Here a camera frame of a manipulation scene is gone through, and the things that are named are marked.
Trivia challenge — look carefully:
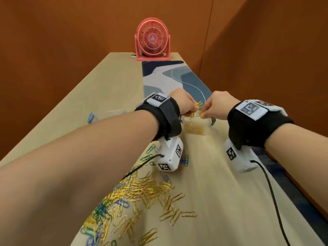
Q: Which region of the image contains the person's right hand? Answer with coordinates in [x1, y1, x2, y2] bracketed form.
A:
[200, 91, 241, 121]

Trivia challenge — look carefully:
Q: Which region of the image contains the black left camera cable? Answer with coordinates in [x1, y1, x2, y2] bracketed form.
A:
[120, 153, 164, 182]

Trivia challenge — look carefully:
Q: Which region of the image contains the clear box with blue latches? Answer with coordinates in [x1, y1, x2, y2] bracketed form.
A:
[180, 114, 216, 136]
[87, 109, 127, 125]

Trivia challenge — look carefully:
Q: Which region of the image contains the person's left forearm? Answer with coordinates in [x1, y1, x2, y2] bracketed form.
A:
[0, 109, 160, 246]

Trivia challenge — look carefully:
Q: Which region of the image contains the person's left hand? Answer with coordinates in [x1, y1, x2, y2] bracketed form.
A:
[169, 88, 199, 117]

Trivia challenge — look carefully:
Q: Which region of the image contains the bunch of gold paper clips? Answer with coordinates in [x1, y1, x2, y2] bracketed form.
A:
[188, 100, 205, 121]

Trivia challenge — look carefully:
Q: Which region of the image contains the pink desk fan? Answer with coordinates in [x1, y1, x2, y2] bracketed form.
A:
[135, 17, 171, 62]

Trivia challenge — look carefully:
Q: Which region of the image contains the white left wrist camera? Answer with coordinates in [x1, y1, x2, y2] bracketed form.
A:
[158, 135, 184, 173]

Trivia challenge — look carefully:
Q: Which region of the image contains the person's right forearm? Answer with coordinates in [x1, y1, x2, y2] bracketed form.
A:
[264, 123, 328, 214]

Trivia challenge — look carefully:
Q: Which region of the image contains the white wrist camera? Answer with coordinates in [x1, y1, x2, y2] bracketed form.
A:
[223, 138, 259, 173]
[158, 135, 184, 173]

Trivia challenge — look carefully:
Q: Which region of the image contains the blue patterned desk mat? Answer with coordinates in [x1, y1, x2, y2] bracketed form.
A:
[141, 60, 213, 105]

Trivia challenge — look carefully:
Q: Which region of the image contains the heap of gold paper clips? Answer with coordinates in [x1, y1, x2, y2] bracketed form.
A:
[184, 122, 205, 136]

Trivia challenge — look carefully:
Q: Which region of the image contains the black right camera cable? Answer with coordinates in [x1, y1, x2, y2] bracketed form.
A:
[250, 159, 291, 246]

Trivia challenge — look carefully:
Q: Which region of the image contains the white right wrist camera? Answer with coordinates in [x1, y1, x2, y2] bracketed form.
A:
[223, 138, 259, 173]

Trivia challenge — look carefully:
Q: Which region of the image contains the pile of mixed paper clips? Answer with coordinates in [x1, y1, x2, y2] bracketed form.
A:
[80, 143, 198, 246]

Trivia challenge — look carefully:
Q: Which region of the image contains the black camera cable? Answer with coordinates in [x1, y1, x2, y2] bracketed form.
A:
[120, 153, 164, 182]
[250, 159, 291, 246]

